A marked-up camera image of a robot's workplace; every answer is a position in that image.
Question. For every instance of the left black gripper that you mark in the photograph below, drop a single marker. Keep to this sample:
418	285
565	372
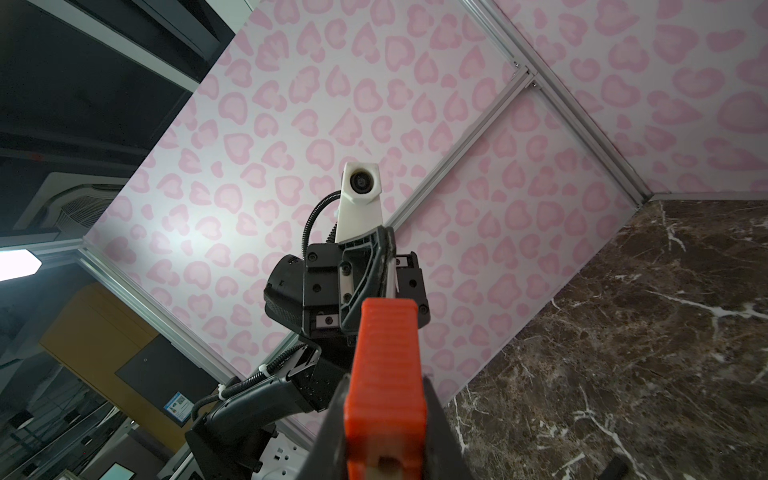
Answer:
319	296

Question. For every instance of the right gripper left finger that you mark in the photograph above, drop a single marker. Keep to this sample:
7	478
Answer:
327	459

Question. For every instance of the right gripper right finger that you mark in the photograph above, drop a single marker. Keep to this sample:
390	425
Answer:
443	458

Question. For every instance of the red padlock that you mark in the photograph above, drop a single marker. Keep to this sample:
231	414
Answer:
385	412

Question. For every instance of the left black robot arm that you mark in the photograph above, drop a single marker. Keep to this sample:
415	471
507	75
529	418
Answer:
231	431

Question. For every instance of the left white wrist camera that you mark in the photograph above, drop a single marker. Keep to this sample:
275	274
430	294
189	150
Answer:
360	209

